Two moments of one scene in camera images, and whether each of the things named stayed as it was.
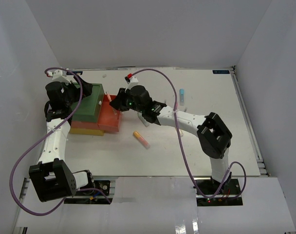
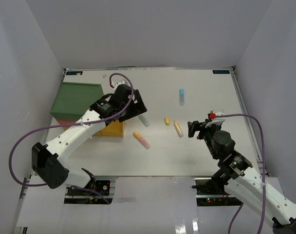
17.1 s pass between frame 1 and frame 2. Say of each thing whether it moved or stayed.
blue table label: stayed
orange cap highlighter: stayed
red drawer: moved
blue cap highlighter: stayed
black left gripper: moved
